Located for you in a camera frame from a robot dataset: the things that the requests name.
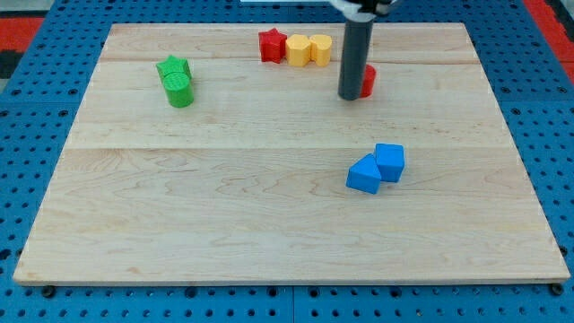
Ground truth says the yellow heart block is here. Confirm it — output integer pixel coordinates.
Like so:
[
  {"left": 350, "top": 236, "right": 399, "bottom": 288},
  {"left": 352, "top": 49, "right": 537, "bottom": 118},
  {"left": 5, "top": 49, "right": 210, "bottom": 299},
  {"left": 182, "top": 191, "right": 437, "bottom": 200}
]
[{"left": 309, "top": 34, "right": 333, "bottom": 66}]

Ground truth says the red cylinder block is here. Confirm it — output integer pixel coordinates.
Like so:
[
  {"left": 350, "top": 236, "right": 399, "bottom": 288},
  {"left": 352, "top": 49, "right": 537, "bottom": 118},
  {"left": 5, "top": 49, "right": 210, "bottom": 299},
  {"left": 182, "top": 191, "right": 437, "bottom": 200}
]
[{"left": 360, "top": 65, "right": 377, "bottom": 98}]

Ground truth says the green cylinder block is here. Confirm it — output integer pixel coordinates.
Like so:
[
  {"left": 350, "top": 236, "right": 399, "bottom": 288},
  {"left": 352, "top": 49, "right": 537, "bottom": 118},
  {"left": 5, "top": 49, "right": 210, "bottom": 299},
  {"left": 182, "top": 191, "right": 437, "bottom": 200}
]
[{"left": 162, "top": 73, "right": 195, "bottom": 108}]

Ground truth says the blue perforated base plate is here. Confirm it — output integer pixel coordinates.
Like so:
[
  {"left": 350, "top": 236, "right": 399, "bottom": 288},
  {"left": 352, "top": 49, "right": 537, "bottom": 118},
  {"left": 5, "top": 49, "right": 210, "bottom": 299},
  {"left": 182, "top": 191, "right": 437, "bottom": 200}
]
[{"left": 1, "top": 0, "right": 573, "bottom": 322}]

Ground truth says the yellow hexagon block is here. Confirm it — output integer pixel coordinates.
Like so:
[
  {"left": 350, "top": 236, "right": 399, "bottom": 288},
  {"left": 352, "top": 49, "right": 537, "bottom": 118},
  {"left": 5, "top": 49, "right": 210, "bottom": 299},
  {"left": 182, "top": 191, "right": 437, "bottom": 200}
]
[{"left": 285, "top": 34, "right": 311, "bottom": 67}]

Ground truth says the blue cube block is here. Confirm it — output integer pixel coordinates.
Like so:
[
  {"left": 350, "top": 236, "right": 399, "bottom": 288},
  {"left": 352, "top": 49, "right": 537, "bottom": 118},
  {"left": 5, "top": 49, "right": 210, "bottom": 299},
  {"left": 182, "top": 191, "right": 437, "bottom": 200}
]
[{"left": 374, "top": 143, "right": 405, "bottom": 183}]

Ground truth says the grey cylindrical pointer rod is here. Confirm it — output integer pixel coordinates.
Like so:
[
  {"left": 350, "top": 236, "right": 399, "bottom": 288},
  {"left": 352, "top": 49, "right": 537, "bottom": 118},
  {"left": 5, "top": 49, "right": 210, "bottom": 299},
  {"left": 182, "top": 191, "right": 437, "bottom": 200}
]
[{"left": 338, "top": 20, "right": 374, "bottom": 100}]

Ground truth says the blue triangular block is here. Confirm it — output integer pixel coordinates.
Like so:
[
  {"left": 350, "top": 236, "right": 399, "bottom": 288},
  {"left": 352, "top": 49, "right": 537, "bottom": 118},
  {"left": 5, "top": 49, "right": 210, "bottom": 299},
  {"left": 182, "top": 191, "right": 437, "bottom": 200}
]
[{"left": 345, "top": 153, "right": 381, "bottom": 195}]

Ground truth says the green star block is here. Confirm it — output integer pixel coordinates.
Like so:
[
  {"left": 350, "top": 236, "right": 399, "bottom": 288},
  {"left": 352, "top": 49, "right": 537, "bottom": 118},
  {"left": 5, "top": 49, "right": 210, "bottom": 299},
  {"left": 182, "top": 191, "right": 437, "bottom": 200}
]
[{"left": 155, "top": 55, "right": 193, "bottom": 82}]

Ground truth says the red star block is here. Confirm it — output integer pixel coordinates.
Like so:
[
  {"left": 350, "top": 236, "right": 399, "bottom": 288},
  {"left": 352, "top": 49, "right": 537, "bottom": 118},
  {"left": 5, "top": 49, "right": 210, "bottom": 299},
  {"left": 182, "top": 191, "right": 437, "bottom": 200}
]
[{"left": 258, "top": 28, "right": 287, "bottom": 64}]

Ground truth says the wooden board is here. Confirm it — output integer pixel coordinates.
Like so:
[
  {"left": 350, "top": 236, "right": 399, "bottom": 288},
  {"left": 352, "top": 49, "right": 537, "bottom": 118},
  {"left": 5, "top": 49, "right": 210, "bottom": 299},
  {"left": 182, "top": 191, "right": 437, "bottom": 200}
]
[{"left": 13, "top": 23, "right": 570, "bottom": 286}]

